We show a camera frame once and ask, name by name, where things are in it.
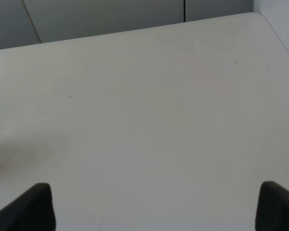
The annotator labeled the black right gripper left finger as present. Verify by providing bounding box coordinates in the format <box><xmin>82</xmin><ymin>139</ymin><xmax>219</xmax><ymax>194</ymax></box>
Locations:
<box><xmin>0</xmin><ymin>183</ymin><xmax>55</xmax><ymax>231</ymax></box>

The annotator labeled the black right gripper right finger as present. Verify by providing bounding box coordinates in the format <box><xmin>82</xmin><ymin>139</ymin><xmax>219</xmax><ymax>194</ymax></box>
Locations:
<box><xmin>255</xmin><ymin>181</ymin><xmax>289</xmax><ymax>231</ymax></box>

